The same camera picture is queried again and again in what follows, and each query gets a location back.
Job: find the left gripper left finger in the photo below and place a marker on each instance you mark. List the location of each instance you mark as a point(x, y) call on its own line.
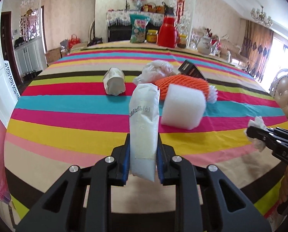
point(80, 199)

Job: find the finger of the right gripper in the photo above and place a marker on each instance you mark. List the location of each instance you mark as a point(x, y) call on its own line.
point(267, 136)
point(280, 132)

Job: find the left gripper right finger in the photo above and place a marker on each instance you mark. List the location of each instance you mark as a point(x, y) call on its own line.
point(205, 199)

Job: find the white tissue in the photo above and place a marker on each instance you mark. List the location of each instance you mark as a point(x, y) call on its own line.
point(253, 133)

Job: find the black cardboard box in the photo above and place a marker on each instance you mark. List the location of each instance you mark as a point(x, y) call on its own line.
point(190, 69)

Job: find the white paper sachet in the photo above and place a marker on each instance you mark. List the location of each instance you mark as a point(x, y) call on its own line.
point(144, 128)

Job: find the white paper cup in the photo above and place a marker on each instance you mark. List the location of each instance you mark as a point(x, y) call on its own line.
point(114, 81)

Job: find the right hand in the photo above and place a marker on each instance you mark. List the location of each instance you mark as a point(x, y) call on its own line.
point(283, 191)

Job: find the striped colourful tablecloth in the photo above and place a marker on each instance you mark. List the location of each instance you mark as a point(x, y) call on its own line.
point(82, 106)

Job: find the white foam block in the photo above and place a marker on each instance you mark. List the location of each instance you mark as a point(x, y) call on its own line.
point(183, 107)

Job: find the brown curtain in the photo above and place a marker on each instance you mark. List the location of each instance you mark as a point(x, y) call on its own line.
point(256, 47)

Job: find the white porcelain teapot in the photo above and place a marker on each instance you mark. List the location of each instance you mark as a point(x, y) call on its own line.
point(205, 46)

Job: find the chandelier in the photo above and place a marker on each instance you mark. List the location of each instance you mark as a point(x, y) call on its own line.
point(261, 17)

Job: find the orange foam fruit net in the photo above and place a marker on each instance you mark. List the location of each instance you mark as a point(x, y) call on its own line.
point(182, 83)

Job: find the dark pickle jar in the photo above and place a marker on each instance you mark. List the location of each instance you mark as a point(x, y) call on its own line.
point(182, 41)

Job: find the crumpled clear plastic bag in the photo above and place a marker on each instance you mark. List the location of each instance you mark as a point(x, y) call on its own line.
point(153, 71)

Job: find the red thermos jug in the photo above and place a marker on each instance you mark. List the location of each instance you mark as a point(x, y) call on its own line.
point(168, 34)

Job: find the white low cabinet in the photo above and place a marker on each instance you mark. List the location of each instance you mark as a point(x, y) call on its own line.
point(30, 57)

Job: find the yellow lid jar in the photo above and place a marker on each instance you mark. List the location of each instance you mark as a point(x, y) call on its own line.
point(152, 36)

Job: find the red handbag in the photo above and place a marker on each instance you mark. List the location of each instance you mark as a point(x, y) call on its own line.
point(73, 41)

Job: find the red chinese knot decoration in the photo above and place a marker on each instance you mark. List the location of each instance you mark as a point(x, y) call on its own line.
point(179, 10)

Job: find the teal snack bag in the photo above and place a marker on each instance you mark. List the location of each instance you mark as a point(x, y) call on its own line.
point(139, 23)

